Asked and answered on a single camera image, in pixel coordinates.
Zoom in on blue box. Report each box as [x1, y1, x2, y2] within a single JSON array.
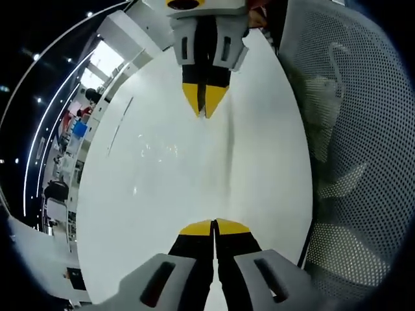
[[72, 121, 89, 140]]

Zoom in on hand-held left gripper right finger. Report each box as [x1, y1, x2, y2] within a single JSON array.
[[213, 217, 328, 311]]

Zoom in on white square pillar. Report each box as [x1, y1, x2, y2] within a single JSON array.
[[8, 214, 80, 294], [102, 8, 171, 71]]

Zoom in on white appliance box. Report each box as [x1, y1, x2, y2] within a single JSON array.
[[45, 199, 68, 224]]

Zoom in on grey mesh office chair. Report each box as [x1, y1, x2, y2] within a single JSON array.
[[278, 5, 414, 304]]

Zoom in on long metal strip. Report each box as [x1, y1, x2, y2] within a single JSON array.
[[107, 95, 135, 157]]

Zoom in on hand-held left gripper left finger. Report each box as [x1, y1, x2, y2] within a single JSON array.
[[93, 218, 215, 311]]

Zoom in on clear food packaging bag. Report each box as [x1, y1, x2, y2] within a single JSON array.
[[132, 130, 184, 168]]

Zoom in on black cabinet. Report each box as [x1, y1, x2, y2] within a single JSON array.
[[65, 266, 86, 292]]

